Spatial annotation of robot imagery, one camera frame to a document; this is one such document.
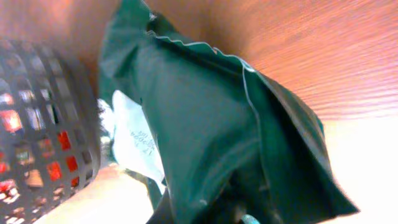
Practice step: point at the green tortilla wrap package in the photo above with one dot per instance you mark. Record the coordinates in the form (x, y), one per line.
(232, 141)

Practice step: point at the grey plastic basket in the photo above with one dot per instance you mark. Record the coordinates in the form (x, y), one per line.
(53, 82)

